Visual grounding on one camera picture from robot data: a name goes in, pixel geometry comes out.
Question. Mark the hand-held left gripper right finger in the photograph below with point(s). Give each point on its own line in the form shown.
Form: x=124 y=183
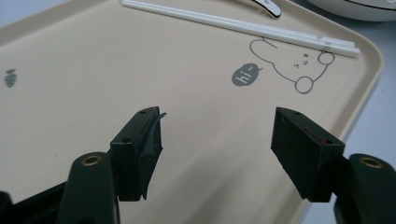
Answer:
x=305 y=155

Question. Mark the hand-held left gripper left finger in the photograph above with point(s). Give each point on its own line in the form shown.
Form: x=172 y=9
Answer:
x=134 y=155

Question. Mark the beige tray with rabbit print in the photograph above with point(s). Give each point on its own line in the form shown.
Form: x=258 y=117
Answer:
x=93 y=77

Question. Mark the white chopstick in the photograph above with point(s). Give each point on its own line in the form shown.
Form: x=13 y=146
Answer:
x=236 y=27
x=236 y=22

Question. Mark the white spoon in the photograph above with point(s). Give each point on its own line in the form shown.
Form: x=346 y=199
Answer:
x=271 y=7

